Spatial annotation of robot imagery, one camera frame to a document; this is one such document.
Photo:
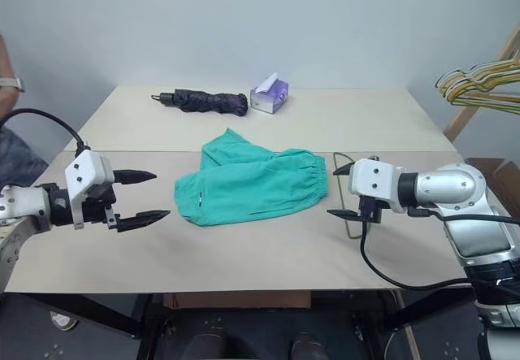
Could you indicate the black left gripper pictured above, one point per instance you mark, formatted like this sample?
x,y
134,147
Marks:
x,y
95,209

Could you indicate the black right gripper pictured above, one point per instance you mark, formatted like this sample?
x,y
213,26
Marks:
x,y
370,211

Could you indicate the green shorts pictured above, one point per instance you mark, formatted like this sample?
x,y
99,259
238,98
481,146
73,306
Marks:
x,y
252,185

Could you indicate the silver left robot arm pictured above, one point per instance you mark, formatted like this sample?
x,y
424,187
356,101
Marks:
x,y
20,205

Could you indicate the person bare forearm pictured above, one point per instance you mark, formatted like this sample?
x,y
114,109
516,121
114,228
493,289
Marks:
x,y
6,63

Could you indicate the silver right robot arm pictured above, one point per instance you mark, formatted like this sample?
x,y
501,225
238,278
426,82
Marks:
x,y
459,189

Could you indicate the folded dark purple umbrella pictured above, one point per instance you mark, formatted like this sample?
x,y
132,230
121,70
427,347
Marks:
x,y
211,102

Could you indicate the purple tissue box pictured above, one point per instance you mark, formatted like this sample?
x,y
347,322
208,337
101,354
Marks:
x,y
270,96

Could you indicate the person blue jeans leg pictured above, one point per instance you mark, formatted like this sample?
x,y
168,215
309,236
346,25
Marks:
x,y
20,161

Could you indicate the bundle of hangers on rack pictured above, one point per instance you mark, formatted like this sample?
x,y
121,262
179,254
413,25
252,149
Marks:
x,y
461,122

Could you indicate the flat cardboard under table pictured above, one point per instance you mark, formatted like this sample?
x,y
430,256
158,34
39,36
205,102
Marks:
x,y
235,300

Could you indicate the white shoe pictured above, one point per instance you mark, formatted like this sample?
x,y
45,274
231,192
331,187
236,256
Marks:
x,y
64,321

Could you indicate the light wooden slat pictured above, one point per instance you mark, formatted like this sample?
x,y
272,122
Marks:
x,y
408,327

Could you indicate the brown cardboard box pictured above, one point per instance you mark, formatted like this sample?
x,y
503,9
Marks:
x,y
497,177

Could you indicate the dark rounded shape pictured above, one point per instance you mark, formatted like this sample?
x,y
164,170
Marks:
x,y
209,348
306,348

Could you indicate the grey wristwatch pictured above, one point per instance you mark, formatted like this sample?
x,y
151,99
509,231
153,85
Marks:
x,y
12,83

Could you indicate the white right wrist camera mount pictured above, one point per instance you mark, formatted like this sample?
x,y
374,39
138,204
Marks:
x,y
373,181

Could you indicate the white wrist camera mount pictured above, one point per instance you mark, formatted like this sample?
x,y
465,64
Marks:
x,y
373,181
87,171

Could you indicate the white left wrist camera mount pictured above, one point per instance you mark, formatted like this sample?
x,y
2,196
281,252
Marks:
x,y
87,171

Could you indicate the black table frame brace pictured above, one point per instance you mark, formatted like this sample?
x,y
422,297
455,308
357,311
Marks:
x,y
430,311
89,315

